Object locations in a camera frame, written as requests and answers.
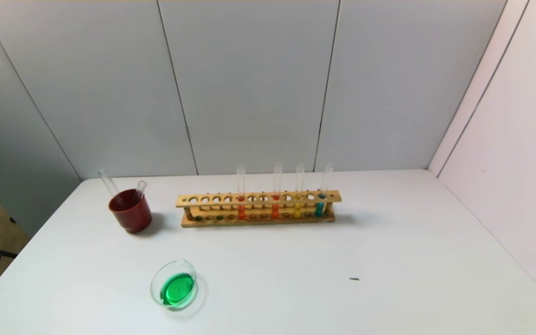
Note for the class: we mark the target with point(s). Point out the dark red plastic cup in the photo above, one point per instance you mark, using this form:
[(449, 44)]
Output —
[(131, 215)]

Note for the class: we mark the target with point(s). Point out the yellow pigment glass test tube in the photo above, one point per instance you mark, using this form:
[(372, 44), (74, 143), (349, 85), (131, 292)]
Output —
[(297, 210), (109, 182)]

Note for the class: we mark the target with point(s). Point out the blue pigment glass test tube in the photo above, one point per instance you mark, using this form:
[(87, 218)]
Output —
[(318, 209), (139, 190)]

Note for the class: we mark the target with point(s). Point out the clear glass beaker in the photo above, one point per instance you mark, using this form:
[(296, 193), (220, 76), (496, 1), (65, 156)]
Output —
[(177, 291)]

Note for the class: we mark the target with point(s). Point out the wooden test tube rack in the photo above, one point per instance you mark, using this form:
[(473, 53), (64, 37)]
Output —
[(258, 198)]

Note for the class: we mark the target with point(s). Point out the orange pigment glass test tube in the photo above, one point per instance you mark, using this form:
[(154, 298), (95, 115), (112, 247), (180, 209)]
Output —
[(241, 211), (275, 211)]

